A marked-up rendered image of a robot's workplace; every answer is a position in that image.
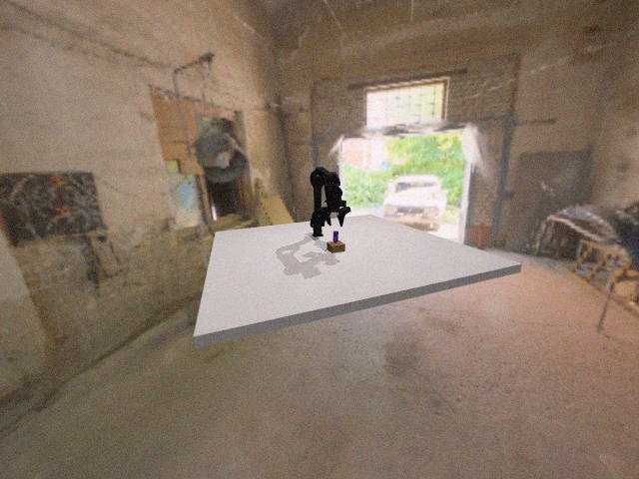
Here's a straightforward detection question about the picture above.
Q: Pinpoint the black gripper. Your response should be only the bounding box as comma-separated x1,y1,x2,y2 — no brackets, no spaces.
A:
318,198,351,227

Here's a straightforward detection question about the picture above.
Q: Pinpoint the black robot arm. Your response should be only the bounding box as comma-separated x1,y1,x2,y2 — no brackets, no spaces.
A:
310,167,346,238

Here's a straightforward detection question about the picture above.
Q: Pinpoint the tan wooden block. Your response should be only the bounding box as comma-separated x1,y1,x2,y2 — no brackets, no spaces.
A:
326,240,345,253

